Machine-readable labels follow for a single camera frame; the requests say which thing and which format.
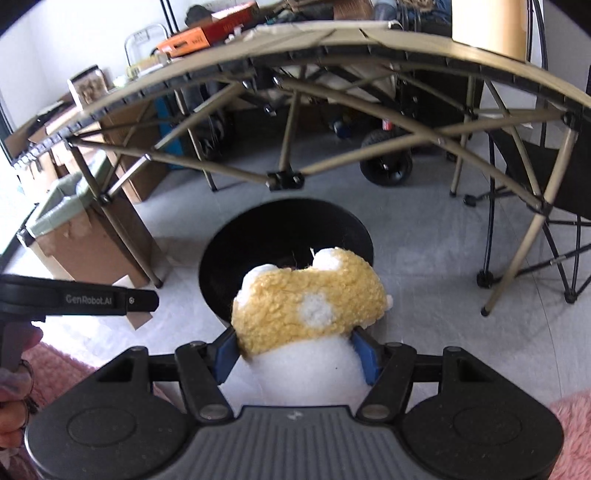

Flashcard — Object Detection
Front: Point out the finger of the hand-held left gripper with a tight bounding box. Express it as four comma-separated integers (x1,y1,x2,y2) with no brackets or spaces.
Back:
126,288,160,316

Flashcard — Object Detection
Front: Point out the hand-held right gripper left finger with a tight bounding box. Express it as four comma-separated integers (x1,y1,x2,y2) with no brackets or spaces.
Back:
95,327,240,422

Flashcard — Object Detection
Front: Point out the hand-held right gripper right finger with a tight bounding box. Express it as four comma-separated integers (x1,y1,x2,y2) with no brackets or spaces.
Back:
350,330,497,422

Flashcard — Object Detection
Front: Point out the hamster plush toy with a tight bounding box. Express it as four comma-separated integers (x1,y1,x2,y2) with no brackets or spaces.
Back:
221,247,395,408

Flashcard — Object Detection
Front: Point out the black trash bin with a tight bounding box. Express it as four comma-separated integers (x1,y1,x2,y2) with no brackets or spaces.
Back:
199,198,376,325

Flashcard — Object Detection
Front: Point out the person's left hand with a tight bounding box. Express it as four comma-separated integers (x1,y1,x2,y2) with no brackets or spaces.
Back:
0,325,42,448

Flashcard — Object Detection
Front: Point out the cardboard box with green liner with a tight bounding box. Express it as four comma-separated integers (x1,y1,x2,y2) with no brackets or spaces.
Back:
25,173,162,289

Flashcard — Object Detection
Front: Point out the large cardboard box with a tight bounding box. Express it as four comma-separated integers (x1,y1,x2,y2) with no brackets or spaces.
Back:
99,99,169,204

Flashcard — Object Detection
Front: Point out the blue plastic container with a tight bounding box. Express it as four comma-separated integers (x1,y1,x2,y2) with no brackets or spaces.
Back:
157,99,182,169

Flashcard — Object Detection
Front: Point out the clear jar with black lid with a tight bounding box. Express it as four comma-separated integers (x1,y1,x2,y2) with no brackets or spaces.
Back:
68,65,109,109

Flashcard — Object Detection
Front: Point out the pink fluffy rug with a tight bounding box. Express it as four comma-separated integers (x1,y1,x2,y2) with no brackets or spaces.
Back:
0,344,591,480

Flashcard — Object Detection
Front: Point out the black folding chair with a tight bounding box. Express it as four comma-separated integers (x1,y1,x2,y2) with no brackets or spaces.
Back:
464,90,591,303

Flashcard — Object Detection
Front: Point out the orange cardboard box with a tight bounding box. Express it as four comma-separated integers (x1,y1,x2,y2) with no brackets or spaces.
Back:
157,2,259,55

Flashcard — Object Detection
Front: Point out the black suitcase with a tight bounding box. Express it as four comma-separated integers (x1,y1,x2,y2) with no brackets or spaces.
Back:
399,58,485,125

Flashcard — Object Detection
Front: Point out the olive slatted folding table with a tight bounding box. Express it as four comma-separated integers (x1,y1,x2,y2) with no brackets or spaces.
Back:
9,21,591,317

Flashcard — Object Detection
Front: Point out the cream thermos jug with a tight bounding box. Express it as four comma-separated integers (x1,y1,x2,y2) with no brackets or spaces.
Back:
451,0,528,61

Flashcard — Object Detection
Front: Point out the grey metal frame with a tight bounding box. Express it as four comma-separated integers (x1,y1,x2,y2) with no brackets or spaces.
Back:
124,24,169,65

